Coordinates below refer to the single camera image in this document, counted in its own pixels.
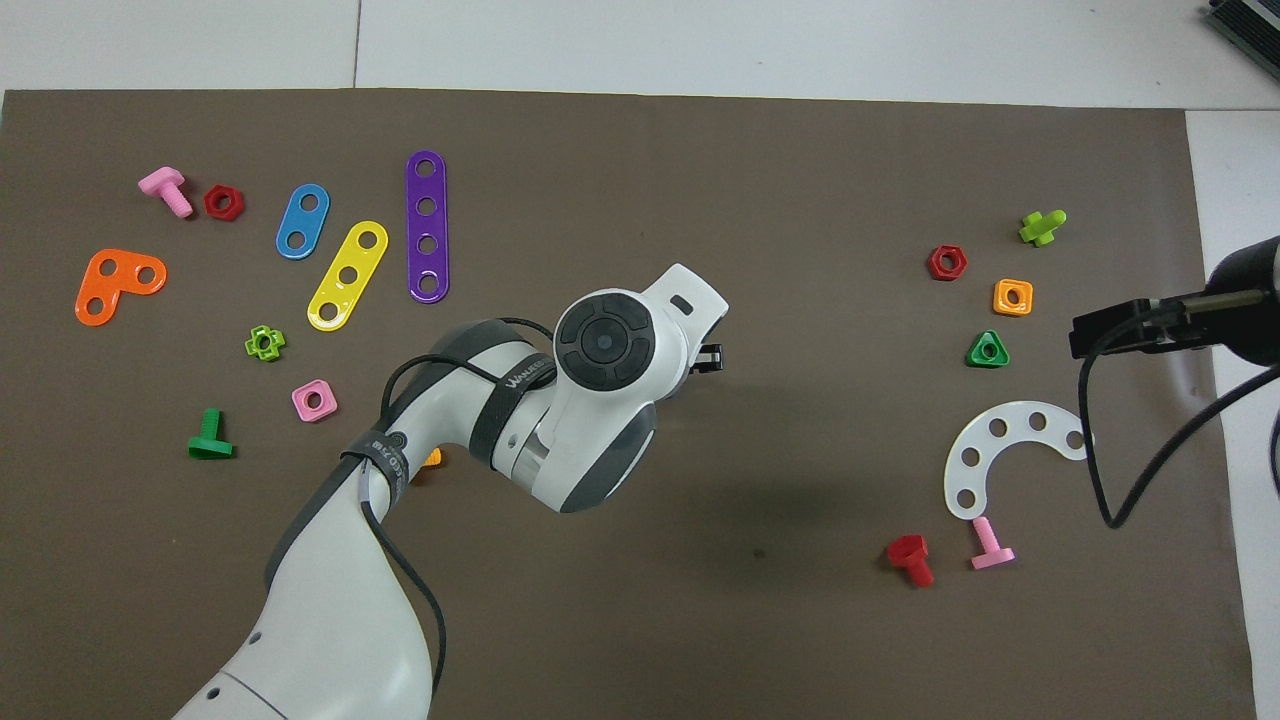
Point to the green cross nut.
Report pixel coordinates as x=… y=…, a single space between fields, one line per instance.
x=254 y=346

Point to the red plastic screw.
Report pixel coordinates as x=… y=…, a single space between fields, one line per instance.
x=908 y=552

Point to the brown table mat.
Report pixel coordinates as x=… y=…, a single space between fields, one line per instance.
x=640 y=600

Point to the pink square nut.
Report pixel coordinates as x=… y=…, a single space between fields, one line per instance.
x=300 y=405

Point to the dark ribbed metal device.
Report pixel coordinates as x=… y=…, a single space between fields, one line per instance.
x=1250 y=25

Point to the orange square nut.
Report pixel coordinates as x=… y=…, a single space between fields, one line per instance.
x=1000 y=298

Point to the red hex nut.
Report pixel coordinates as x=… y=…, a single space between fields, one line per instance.
x=934 y=265
x=212 y=206

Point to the orange plastic screw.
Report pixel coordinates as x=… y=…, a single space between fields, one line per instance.
x=432 y=459

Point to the white curved plate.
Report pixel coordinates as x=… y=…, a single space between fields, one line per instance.
x=982 y=442

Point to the yellow three-hole plate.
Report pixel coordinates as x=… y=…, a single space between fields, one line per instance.
x=358 y=258

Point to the blue two-hole plate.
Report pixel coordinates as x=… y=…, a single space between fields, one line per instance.
x=302 y=221

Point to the green triangle nut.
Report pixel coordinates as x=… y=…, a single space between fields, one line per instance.
x=976 y=357

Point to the orange L-shaped plate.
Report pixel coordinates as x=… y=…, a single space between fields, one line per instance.
x=105 y=288

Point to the pink plastic screw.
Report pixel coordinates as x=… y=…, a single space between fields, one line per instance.
x=985 y=535
x=160 y=183

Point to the lime green cross screw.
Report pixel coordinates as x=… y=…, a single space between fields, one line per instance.
x=1040 y=228

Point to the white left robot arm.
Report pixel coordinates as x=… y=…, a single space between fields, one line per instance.
x=330 y=620

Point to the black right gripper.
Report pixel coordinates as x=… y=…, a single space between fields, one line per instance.
x=1235 y=320

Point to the purple four-hole plate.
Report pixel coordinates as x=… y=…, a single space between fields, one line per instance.
x=427 y=225

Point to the green plastic screw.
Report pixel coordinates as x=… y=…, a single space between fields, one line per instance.
x=210 y=445

